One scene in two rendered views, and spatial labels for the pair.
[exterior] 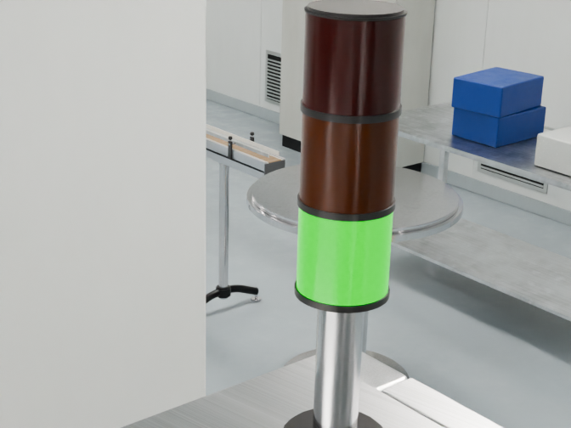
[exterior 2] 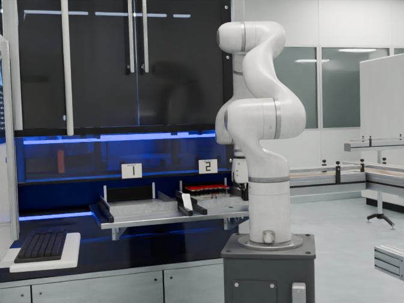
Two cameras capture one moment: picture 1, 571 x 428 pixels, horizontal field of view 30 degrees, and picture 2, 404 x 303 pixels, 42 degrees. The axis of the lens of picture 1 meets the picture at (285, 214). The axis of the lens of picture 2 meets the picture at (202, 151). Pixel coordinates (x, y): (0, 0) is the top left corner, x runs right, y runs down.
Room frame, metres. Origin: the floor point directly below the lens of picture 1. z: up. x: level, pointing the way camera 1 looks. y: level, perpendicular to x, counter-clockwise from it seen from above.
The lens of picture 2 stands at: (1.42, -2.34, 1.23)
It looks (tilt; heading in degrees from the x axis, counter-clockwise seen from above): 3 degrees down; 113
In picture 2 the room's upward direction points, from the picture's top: 2 degrees counter-clockwise
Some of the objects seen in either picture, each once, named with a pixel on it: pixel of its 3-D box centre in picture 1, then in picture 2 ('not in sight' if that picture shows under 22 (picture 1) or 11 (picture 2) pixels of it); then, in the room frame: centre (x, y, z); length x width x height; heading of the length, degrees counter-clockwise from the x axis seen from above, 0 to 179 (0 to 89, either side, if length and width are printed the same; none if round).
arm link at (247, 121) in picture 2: not in sight; (256, 139); (0.95, -0.86, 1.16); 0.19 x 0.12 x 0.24; 26
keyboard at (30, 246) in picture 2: not in sight; (43, 243); (0.19, -0.89, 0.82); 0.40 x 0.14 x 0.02; 125
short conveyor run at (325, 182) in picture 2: not in sight; (299, 177); (0.81, 0.30, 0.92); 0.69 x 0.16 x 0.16; 40
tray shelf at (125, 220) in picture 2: not in sight; (181, 208); (0.48, -0.40, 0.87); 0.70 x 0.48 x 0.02; 40
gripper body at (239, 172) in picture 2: not in sight; (244, 168); (0.74, -0.34, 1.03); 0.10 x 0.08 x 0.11; 40
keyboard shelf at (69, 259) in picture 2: not in sight; (37, 251); (0.17, -0.91, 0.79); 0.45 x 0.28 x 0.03; 125
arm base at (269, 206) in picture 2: not in sight; (269, 211); (0.98, -0.85, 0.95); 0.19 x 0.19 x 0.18
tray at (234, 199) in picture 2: not in sight; (214, 196); (0.56, -0.24, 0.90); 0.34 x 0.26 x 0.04; 131
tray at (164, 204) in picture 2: not in sight; (136, 202); (0.31, -0.46, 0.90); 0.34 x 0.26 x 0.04; 130
